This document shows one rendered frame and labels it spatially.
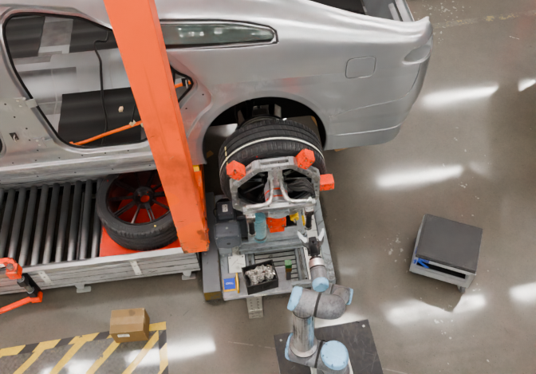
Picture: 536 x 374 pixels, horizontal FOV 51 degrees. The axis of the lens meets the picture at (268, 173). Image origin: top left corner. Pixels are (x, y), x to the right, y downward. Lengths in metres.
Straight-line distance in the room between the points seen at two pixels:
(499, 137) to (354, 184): 1.34
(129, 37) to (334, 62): 1.30
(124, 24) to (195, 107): 1.19
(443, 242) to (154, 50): 2.42
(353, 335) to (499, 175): 1.95
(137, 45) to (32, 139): 1.48
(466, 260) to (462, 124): 1.55
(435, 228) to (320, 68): 1.46
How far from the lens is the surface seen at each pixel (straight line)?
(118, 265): 3.90
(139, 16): 2.21
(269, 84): 3.20
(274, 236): 3.96
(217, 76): 3.12
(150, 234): 3.78
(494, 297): 4.25
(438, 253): 3.89
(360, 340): 3.59
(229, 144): 3.37
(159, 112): 2.56
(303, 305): 2.66
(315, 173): 3.32
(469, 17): 6.19
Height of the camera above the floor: 3.66
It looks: 53 degrees down
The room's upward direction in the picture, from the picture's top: 3 degrees counter-clockwise
